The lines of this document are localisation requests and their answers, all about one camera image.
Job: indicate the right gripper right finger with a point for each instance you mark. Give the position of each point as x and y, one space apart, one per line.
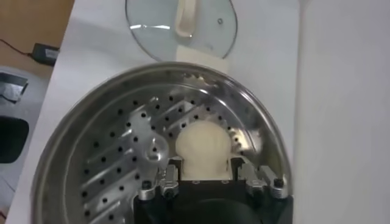
278 190

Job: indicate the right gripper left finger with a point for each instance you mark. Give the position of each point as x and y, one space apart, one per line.
170 187

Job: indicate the white steamed baozi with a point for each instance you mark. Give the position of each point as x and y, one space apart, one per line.
202 146

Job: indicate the stainless steel steamer basket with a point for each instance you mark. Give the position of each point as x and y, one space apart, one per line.
115 158

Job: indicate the grey robot body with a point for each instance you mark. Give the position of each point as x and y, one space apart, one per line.
18 182

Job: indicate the black power adapter brick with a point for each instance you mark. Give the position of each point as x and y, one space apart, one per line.
45 54

